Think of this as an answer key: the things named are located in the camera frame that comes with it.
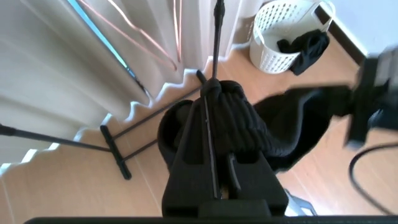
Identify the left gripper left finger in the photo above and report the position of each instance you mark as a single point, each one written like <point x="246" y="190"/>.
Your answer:
<point x="186" y="186"/>

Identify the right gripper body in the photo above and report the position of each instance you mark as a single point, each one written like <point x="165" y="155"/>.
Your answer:
<point x="363" y="105"/>

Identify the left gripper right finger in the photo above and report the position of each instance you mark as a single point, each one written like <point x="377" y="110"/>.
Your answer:
<point x="255" y="183"/>

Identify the black garment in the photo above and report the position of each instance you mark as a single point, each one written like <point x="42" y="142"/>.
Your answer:
<point x="308" y="46"/>
<point x="280" y="124"/>

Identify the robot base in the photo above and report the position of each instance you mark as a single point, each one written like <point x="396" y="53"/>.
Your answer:
<point x="298" y="205"/>

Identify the black clothes rack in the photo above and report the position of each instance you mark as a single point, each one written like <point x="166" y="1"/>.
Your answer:
<point x="115" y="152"/>

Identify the white laundry basket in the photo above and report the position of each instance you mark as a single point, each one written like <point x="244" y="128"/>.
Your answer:
<point x="270" y="59"/>

